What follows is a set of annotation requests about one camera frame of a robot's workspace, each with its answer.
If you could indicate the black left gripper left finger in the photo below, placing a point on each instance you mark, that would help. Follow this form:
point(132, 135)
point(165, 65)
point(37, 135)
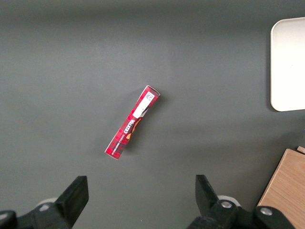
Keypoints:
point(71, 198)

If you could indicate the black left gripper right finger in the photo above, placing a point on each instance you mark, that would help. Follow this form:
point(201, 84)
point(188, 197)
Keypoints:
point(205, 195)

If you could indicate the wooden drawer cabinet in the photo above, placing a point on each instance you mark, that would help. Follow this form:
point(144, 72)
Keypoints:
point(287, 186)

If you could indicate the red cookie box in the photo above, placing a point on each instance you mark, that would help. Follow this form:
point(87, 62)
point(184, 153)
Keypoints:
point(133, 121)

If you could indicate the cream plastic tray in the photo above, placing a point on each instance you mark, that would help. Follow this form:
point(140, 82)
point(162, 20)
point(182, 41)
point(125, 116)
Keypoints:
point(288, 66)

